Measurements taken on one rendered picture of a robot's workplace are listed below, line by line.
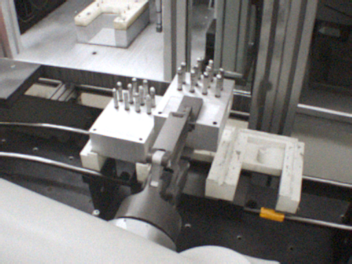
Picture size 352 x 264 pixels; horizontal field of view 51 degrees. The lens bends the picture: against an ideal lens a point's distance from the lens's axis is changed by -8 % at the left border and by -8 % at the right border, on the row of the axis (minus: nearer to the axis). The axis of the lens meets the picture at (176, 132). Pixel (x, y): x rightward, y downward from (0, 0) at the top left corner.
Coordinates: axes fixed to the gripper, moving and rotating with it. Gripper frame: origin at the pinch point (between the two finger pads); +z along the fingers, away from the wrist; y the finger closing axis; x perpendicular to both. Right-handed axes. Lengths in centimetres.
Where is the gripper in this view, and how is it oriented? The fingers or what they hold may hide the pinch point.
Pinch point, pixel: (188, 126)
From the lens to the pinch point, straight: 57.6
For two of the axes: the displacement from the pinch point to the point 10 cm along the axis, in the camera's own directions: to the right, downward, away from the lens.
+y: 0.0, -7.6, -6.5
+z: 2.8, -6.3, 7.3
